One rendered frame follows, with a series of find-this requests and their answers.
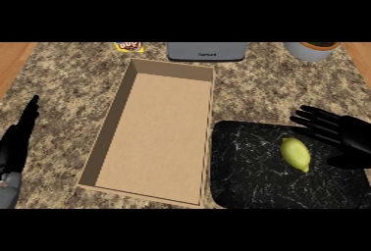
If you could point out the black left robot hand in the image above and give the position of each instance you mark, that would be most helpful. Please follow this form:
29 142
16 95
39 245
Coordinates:
16 140

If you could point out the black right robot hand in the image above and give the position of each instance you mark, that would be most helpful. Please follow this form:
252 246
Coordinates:
342 134

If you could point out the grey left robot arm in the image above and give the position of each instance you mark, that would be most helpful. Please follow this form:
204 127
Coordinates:
7 191

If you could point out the yellow-green lemon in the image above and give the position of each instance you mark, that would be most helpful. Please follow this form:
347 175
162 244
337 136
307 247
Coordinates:
295 154

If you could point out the black marble tray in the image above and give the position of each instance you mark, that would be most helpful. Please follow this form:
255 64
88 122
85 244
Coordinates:
270 173

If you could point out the open cardboard box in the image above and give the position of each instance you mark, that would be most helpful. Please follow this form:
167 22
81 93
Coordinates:
153 130

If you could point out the grey plant pot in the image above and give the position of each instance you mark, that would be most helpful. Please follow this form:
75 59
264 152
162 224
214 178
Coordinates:
310 50

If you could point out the yellow printed packet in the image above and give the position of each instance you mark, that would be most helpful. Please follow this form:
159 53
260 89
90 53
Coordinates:
128 47

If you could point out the grey flat appliance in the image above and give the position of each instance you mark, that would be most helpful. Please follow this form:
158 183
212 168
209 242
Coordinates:
206 51

